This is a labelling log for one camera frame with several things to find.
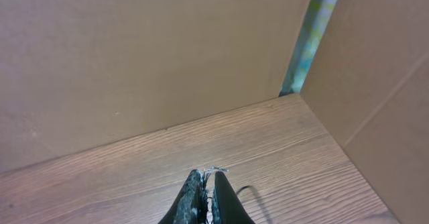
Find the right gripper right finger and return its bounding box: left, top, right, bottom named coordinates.
left=211, top=172, right=255, bottom=224

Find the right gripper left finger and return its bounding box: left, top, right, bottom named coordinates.
left=159, top=169, right=208, bottom=224

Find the black usb cable long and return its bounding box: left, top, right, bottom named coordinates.
left=204, top=166, right=273, bottom=224

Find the cardboard right wall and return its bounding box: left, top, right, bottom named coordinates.
left=301, top=0, right=428, bottom=223

